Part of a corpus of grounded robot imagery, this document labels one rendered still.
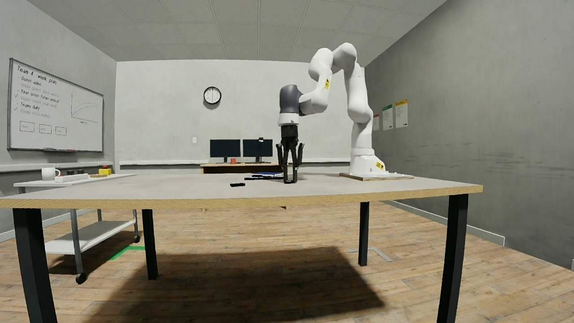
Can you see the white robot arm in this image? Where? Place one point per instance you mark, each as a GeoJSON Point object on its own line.
{"type": "Point", "coordinates": [324, 64]}

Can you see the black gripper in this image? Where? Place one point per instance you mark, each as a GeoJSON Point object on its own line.
{"type": "Point", "coordinates": [289, 141]}

